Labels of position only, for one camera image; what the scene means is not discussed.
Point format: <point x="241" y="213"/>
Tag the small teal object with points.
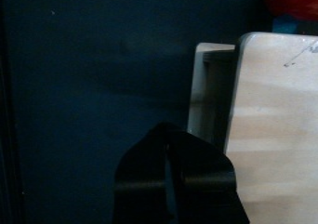
<point x="285" y="23"/>

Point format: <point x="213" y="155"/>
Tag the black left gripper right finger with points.
<point x="203" y="184"/>

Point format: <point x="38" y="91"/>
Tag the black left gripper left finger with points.
<point x="141" y="184"/>

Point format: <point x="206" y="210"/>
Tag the light wooden drawer box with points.
<point x="273" y="125"/>

